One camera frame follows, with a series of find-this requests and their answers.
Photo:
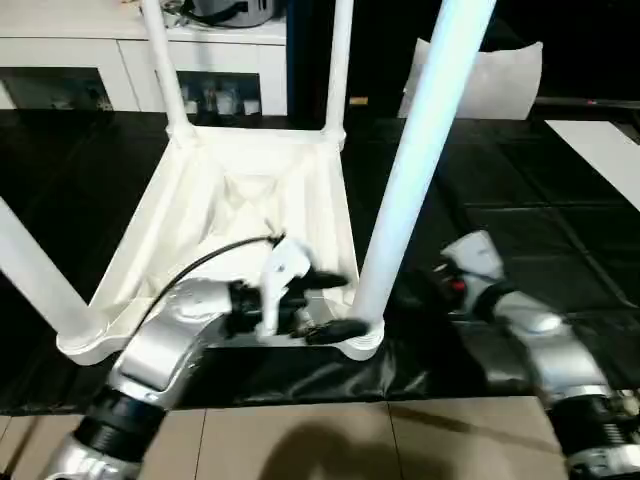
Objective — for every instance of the white plastic table top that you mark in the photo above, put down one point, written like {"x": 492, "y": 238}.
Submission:
{"x": 230, "y": 210}

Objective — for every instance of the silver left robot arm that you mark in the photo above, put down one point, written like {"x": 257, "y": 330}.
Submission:
{"x": 150, "y": 380}

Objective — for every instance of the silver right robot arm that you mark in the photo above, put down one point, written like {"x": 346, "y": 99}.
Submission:
{"x": 550, "y": 370}

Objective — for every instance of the black work mat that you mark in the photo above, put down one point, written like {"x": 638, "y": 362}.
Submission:
{"x": 540, "y": 230}

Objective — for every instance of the small yellow label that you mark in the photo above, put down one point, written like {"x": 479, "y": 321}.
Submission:
{"x": 358, "y": 100}

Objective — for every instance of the white flat board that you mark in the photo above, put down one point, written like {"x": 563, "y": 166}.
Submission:
{"x": 600, "y": 150}

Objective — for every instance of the dark bag on cabinet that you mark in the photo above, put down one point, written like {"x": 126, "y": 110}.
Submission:
{"x": 240, "y": 10}

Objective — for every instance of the white glass-door cabinet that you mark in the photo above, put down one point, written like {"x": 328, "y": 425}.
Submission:
{"x": 120, "y": 65}

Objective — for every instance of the small clutter pile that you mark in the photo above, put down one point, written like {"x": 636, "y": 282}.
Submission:
{"x": 172, "y": 10}

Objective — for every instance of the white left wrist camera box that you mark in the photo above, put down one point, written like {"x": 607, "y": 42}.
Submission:
{"x": 282, "y": 275}

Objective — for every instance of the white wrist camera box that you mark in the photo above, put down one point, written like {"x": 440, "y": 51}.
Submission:
{"x": 472, "y": 255}
{"x": 282, "y": 275}

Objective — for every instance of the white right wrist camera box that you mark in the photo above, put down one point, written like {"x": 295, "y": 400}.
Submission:
{"x": 472, "y": 255}

